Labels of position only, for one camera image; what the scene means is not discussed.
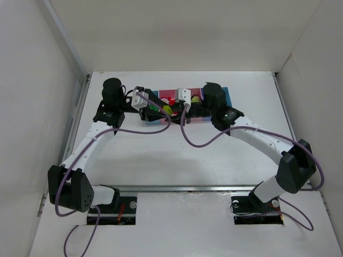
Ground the red flower duplo brick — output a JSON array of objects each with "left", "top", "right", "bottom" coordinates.
[{"left": 161, "top": 97, "right": 172, "bottom": 105}]

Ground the lime brick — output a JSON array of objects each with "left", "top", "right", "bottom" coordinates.
[{"left": 191, "top": 95, "right": 202, "bottom": 104}]

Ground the lime green duplo stack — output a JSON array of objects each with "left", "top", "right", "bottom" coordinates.
[{"left": 163, "top": 105, "right": 173, "bottom": 116}]

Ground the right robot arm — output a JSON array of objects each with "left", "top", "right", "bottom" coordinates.
[{"left": 173, "top": 82, "right": 317, "bottom": 214}]

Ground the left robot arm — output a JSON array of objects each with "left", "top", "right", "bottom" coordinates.
[{"left": 48, "top": 78, "right": 172, "bottom": 217}]

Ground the large pink bin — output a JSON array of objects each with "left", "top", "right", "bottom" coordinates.
[{"left": 158, "top": 89, "right": 190, "bottom": 117}]

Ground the light blue bin right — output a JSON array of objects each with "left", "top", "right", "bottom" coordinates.
[{"left": 222, "top": 87, "right": 233, "bottom": 107}]

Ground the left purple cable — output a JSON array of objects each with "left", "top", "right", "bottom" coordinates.
[{"left": 55, "top": 90, "right": 172, "bottom": 257}]

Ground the purple cable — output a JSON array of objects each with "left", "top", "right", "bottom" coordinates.
[
  {"left": 181, "top": 103, "right": 325, "bottom": 231},
  {"left": 55, "top": 90, "right": 172, "bottom": 257}
]

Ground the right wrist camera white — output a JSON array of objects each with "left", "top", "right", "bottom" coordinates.
[{"left": 175, "top": 88, "right": 191, "bottom": 107}]

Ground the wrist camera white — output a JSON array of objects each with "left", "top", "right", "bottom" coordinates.
[
  {"left": 175, "top": 88, "right": 191, "bottom": 107},
  {"left": 131, "top": 87, "right": 148, "bottom": 111}
]

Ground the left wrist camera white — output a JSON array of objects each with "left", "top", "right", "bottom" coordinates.
[{"left": 131, "top": 87, "right": 148, "bottom": 111}]

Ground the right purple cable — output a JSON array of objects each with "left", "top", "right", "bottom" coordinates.
[{"left": 181, "top": 103, "right": 325, "bottom": 231}]

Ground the aluminium rail front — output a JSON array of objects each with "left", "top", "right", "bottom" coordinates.
[{"left": 53, "top": 184, "right": 313, "bottom": 193}]

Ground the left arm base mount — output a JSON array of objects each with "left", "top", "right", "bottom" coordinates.
[{"left": 86, "top": 185, "right": 137, "bottom": 225}]

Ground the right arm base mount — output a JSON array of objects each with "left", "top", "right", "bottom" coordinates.
[{"left": 230, "top": 195, "right": 284, "bottom": 225}]

